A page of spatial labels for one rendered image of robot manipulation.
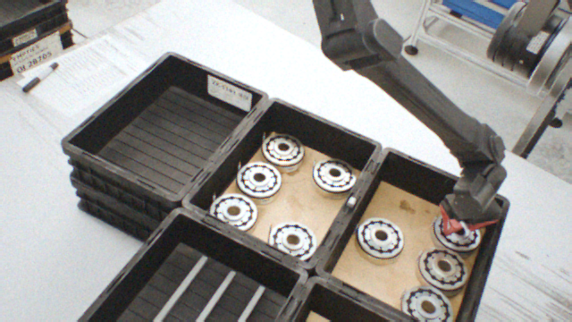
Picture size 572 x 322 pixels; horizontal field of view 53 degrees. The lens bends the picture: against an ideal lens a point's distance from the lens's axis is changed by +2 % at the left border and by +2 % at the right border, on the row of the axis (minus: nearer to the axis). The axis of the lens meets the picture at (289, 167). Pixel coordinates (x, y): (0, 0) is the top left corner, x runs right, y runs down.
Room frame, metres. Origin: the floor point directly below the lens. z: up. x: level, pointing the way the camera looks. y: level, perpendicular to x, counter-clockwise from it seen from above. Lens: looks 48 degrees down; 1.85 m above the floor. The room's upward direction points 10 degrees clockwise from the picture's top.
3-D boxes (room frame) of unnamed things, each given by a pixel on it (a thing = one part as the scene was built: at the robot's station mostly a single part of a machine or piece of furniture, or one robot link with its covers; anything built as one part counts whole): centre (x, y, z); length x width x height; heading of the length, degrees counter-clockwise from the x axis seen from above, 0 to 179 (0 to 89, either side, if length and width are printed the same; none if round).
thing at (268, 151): (0.95, 0.02, 0.86); 0.10 x 0.10 x 0.01
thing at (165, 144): (0.92, 0.28, 0.87); 0.40 x 0.30 x 0.11; 161
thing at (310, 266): (0.82, 0.00, 0.92); 0.40 x 0.30 x 0.02; 161
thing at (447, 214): (0.79, -0.38, 0.91); 0.07 x 0.07 x 0.09; 24
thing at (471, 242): (0.80, -0.39, 0.86); 0.10 x 0.10 x 0.01
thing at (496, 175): (0.79, -0.39, 1.04); 0.07 x 0.06 x 0.07; 151
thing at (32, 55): (1.61, 0.99, 0.41); 0.31 x 0.02 x 0.16; 151
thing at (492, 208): (0.80, -0.39, 0.98); 0.10 x 0.07 x 0.07; 114
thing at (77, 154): (0.92, 0.28, 0.92); 0.40 x 0.30 x 0.02; 161
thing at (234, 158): (0.82, 0.00, 0.87); 0.40 x 0.30 x 0.11; 161
